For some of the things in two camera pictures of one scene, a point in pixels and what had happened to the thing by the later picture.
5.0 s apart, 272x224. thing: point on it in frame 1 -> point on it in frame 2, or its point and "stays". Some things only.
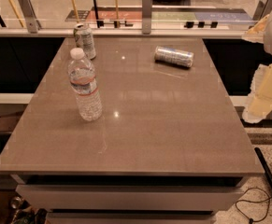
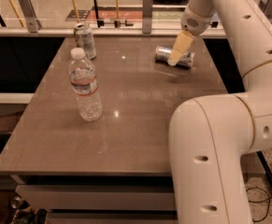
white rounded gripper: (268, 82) -> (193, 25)
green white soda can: (83, 38) stays
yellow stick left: (14, 7) stays
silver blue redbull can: (173, 56) stays
